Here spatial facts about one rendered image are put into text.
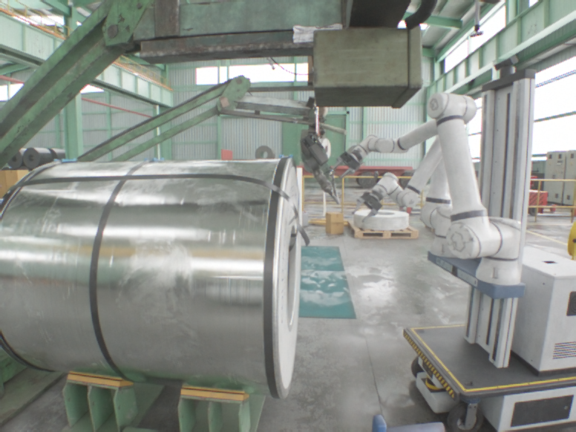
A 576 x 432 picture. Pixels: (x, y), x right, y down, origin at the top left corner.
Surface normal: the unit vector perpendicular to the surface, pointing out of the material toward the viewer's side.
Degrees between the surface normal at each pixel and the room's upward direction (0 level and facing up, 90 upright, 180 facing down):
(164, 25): 90
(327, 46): 88
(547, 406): 90
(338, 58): 88
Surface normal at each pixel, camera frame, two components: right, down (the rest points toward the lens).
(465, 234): -0.90, 0.10
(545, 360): 0.05, 0.14
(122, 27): -0.28, 0.14
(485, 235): 0.30, -0.19
